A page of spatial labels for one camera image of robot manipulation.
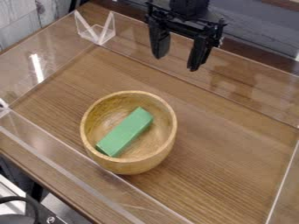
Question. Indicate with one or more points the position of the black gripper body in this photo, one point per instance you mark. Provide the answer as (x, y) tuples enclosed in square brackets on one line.
[(186, 17)]

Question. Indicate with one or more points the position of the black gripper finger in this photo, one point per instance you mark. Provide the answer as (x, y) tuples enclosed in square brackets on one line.
[(159, 38), (200, 52)]

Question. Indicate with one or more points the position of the green rectangular block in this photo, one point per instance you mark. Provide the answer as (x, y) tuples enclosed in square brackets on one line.
[(118, 139)]

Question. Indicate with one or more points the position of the brown wooden bowl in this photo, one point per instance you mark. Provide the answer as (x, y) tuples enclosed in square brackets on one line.
[(151, 147)]

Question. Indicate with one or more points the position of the clear acrylic corner bracket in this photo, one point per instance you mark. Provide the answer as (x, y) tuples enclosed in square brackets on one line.
[(99, 34)]

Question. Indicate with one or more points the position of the clear acrylic tray wall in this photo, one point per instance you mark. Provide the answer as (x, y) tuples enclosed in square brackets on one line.
[(231, 172)]

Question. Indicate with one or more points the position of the black metal bracket with screw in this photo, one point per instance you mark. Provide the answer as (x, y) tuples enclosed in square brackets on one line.
[(47, 217)]

